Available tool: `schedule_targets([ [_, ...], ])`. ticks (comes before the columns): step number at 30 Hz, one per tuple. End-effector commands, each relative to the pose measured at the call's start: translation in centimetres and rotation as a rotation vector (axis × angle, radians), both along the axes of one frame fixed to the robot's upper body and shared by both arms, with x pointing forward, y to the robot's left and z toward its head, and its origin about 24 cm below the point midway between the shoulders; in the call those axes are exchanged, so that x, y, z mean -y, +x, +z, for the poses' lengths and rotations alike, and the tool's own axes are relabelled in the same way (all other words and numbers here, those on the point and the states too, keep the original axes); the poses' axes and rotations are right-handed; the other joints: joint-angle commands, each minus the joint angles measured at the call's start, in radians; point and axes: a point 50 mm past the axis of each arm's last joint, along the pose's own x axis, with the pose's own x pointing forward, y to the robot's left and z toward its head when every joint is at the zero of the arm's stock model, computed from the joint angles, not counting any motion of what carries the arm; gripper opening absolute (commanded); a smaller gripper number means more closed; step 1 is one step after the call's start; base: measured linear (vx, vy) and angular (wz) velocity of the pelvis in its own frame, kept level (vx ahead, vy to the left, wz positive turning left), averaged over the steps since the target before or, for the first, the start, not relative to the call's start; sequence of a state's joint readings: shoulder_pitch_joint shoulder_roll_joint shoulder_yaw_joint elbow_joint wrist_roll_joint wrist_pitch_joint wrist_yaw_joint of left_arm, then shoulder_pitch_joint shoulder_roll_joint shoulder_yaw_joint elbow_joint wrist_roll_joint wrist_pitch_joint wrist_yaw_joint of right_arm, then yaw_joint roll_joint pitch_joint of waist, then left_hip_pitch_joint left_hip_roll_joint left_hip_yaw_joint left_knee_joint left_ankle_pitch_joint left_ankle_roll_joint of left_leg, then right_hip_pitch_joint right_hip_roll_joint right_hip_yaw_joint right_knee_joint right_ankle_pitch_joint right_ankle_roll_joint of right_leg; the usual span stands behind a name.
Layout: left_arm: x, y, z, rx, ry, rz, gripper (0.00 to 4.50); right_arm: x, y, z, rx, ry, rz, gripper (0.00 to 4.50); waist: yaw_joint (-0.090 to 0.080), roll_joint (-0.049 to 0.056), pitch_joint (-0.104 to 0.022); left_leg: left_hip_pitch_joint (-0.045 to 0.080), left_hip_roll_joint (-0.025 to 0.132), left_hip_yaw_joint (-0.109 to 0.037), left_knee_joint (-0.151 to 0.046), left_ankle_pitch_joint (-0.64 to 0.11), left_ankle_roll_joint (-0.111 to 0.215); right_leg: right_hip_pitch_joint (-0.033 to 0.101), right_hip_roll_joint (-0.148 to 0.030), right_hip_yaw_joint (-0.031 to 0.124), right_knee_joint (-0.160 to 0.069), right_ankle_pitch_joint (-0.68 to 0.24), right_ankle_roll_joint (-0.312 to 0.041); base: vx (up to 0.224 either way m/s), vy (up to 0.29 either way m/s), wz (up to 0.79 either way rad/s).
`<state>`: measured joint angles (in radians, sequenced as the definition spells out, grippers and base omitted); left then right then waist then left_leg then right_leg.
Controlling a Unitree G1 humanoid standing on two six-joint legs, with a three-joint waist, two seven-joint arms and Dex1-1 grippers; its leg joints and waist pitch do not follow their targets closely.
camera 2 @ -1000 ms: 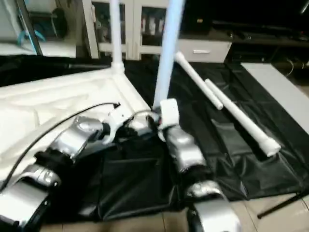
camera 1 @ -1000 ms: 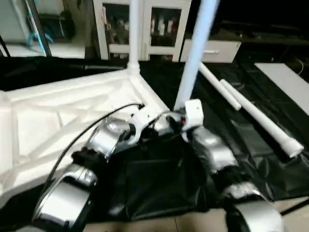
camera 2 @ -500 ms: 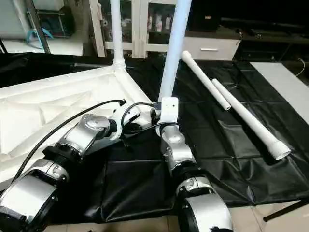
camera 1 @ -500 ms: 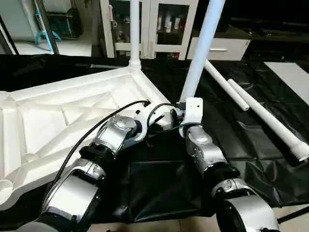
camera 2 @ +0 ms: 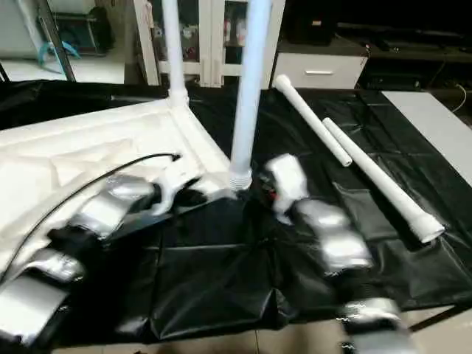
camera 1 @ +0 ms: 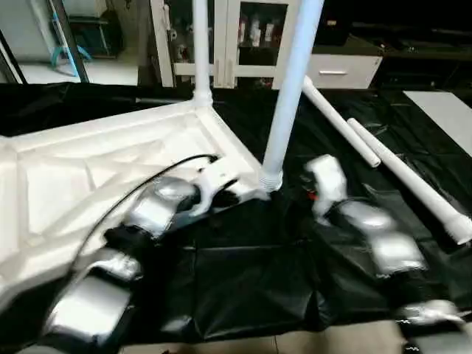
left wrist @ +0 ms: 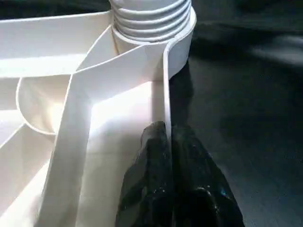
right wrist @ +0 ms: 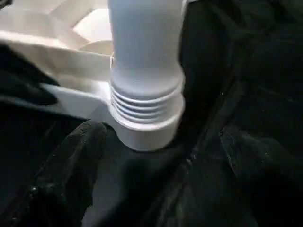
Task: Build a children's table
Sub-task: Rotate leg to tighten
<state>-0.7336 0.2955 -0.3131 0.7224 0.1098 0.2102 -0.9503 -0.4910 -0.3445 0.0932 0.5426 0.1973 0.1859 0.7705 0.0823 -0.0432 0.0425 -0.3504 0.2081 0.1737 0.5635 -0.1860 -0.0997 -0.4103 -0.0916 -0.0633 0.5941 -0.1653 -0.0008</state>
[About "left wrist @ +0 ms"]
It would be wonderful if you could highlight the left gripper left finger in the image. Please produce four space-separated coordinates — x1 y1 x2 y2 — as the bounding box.
116 121 174 227

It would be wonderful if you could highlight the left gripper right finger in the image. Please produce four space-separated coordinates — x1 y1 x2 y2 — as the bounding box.
170 124 246 227

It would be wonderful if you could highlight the white plastic table top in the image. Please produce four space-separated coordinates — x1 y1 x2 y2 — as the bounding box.
0 9 197 227

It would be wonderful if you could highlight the white plastic table leg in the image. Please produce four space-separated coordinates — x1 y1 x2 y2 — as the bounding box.
109 0 193 44

